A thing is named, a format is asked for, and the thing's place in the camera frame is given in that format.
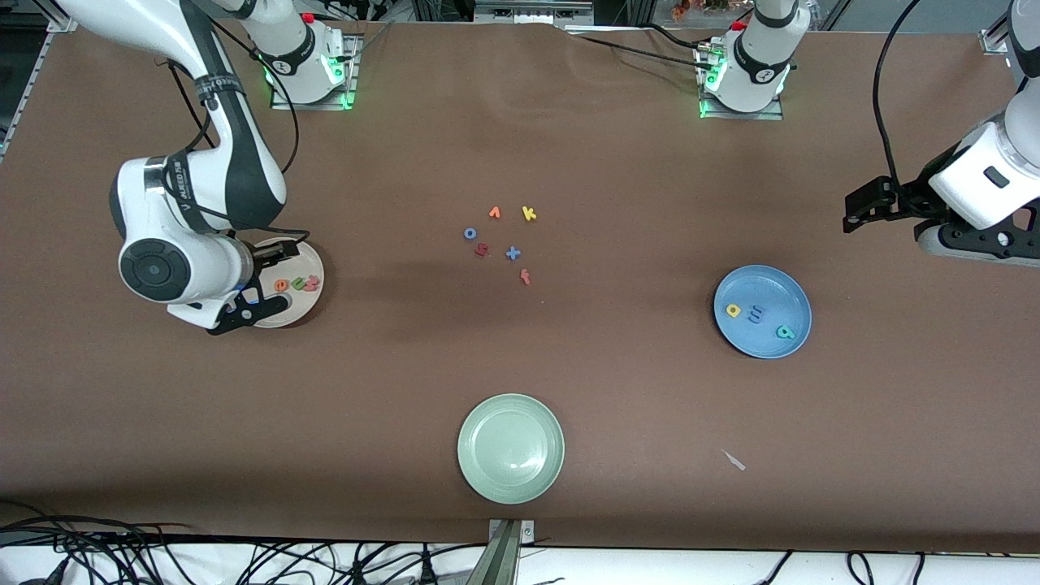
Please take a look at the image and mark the beige brown plate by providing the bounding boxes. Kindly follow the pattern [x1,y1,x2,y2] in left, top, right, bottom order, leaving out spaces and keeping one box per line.
[244,237,326,329]

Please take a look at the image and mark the blue plate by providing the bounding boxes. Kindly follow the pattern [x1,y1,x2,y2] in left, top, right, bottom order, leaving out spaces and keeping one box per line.
[713,265,813,360]

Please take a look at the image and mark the brown table cover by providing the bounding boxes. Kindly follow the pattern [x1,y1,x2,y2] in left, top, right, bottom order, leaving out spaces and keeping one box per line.
[0,16,1040,555]

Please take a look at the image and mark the green plate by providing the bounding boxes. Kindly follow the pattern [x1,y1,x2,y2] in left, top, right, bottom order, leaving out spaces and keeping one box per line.
[457,393,566,505]

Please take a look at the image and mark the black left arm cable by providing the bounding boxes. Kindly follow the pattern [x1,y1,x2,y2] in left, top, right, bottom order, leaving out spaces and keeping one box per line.
[873,0,923,196]

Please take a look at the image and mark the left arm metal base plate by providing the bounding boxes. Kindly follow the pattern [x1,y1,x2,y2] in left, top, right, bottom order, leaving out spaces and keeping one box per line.
[697,41,785,121]

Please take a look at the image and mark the thin black looping cable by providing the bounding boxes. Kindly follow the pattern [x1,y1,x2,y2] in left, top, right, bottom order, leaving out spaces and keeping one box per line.
[167,16,311,245]

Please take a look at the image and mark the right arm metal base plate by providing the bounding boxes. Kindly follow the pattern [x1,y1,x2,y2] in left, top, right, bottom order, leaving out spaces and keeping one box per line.
[271,32,360,111]

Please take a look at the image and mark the black cable across table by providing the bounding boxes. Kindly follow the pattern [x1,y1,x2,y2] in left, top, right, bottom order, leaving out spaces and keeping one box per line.
[567,23,717,72]

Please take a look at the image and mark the grey metal frame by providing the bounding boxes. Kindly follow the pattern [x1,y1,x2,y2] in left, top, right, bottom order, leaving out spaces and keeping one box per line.
[474,0,596,27]

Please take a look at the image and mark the tangled black cables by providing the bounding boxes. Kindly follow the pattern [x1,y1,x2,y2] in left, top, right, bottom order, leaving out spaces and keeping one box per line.
[0,500,570,585]

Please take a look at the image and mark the metal table edge bracket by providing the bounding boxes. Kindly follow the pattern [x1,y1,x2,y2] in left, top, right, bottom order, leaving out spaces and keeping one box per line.
[487,518,537,585]

